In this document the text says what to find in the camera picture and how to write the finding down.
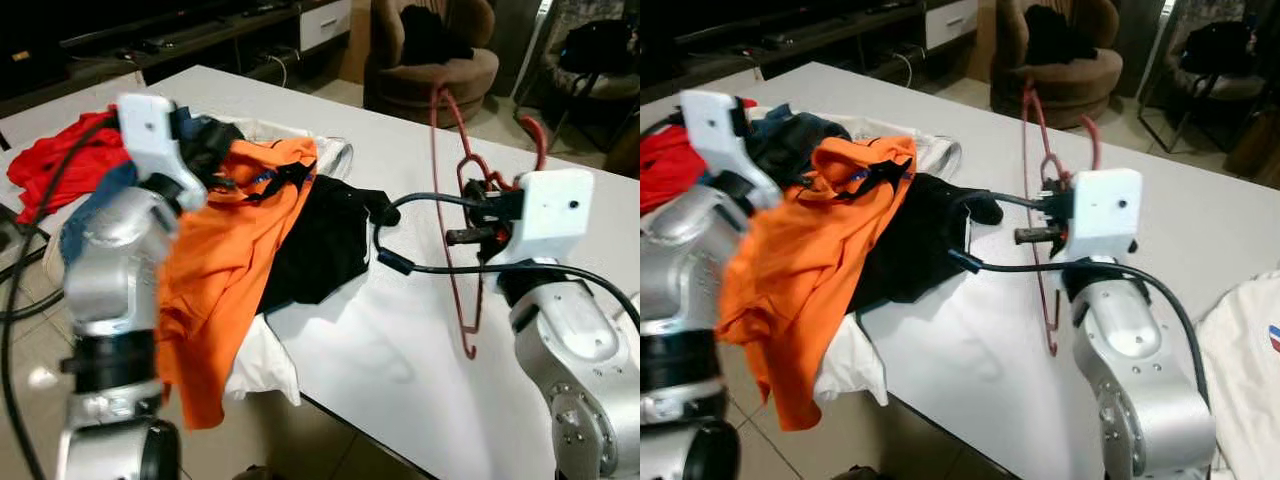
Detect red plastic hanger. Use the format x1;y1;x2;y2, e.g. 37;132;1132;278
1020;80;1101;356
430;85;549;359

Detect white printed t-shirt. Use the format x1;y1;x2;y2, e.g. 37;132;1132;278
1195;268;1280;480

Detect blue denim jeans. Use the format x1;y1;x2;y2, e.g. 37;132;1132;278
60;105;246;266
745;103;851;161

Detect red garment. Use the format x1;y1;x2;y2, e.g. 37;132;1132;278
8;110;131;223
640;98;758;216

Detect brown round armchair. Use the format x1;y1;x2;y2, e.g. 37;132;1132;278
990;0;1123;129
370;0;499;126

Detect orange polo shirt black trim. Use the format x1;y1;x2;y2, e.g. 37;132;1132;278
715;135;919;433
155;137;319;431

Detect black garment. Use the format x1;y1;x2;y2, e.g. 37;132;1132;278
848;172;1004;316
258;175;401;316

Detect white table black legs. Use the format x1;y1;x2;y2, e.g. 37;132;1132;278
640;62;1280;480
0;65;641;480

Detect black clothing pile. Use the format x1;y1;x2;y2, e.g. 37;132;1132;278
1022;5;1096;66
400;5;476;66

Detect black bag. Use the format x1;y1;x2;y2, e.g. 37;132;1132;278
1180;20;1256;76
560;20;636;76

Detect white garment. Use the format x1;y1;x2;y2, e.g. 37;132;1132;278
815;112;963;406
225;118;353;406

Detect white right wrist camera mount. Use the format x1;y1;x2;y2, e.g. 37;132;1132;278
490;168;596;266
1060;168;1143;263

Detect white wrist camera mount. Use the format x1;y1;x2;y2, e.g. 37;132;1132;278
115;93;211;211
1060;168;1143;263
678;90;783;209
490;168;596;266

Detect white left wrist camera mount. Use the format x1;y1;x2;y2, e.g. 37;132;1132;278
678;90;783;209
115;93;211;211

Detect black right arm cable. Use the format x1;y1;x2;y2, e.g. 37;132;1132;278
372;192;641;331
945;190;1216;411

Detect metal frame chair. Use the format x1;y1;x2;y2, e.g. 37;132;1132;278
515;0;641;151
1138;0;1280;156

